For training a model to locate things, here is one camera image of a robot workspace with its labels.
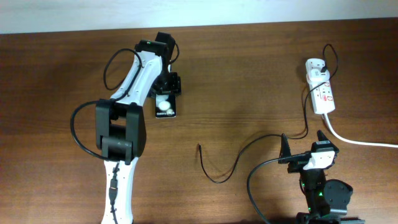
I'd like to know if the white power strip cord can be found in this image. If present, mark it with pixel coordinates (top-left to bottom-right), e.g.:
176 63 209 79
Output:
322 113 398 149

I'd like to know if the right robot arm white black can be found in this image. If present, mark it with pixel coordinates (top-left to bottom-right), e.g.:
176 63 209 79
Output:
278 130 366 224

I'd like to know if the black smartphone with white circles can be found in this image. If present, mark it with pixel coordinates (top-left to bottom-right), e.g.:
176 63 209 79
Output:
155 95 177 118

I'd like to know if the white USB charger plug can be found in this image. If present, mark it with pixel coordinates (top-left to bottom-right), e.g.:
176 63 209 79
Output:
306 68 330 84

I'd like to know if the white power strip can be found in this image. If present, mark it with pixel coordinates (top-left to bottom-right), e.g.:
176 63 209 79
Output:
305 58 335 114

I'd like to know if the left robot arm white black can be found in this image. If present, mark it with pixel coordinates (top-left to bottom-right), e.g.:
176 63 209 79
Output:
95 32 182 223

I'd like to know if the black charging cable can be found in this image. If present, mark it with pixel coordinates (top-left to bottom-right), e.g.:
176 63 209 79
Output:
198 44 340 184

